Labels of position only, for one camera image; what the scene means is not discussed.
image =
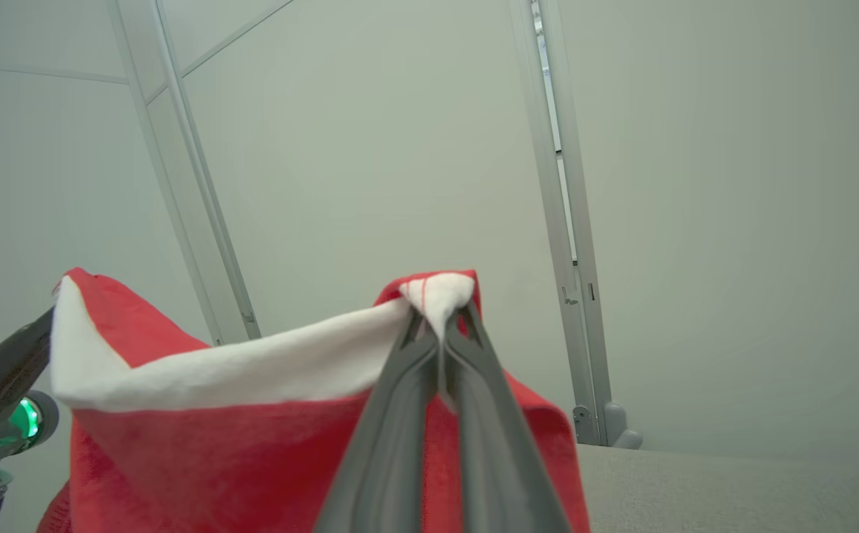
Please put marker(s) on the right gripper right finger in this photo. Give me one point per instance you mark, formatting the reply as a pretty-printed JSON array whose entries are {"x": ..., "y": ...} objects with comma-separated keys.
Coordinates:
[{"x": 500, "y": 459}]

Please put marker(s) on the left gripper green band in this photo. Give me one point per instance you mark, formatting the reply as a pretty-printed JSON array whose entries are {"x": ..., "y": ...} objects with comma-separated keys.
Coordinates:
[{"x": 26, "y": 422}]

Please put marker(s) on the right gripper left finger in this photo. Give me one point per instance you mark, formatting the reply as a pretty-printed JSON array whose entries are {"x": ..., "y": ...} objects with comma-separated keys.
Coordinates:
[{"x": 392, "y": 444}]

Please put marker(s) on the red shirt white striped trim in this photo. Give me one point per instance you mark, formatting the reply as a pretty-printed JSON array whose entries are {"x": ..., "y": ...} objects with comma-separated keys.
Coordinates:
[{"x": 215, "y": 459}]

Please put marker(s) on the grey partition foot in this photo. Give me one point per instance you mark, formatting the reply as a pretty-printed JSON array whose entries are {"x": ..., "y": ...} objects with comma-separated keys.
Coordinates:
[{"x": 622, "y": 433}]

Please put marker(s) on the aluminium partition post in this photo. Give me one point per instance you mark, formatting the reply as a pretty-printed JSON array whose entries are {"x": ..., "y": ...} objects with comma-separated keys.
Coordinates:
[
  {"x": 559, "y": 222},
  {"x": 185, "y": 185}
]

